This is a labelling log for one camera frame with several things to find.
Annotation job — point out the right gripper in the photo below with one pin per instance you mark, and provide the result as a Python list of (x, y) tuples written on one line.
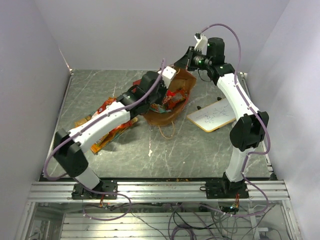
[(186, 61)]

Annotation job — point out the red paper bag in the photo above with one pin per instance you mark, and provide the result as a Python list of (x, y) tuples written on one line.
[(183, 79)]

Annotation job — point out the red doritos bag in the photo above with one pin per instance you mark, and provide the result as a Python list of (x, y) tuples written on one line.
[(105, 104)]

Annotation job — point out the orange honey dijon chip bag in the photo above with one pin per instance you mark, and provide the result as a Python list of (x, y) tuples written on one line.
[(105, 140)]

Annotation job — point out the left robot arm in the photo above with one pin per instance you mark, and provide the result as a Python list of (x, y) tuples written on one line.
[(70, 146)]

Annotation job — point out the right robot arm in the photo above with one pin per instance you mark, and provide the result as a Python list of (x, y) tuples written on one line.
[(208, 55)]

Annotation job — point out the teal snack packet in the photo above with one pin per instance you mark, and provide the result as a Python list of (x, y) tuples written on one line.
[(157, 108)]

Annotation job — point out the small whiteboard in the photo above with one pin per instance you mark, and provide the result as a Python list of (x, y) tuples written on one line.
[(214, 116)]

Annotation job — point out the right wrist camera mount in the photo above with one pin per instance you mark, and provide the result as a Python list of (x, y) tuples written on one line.
[(201, 41)]

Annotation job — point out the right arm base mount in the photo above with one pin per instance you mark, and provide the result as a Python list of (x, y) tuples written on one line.
[(222, 188)]

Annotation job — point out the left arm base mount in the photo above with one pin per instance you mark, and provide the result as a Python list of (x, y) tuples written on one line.
[(106, 189)]

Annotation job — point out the aluminium rail frame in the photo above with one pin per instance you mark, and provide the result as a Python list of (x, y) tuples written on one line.
[(160, 192)]

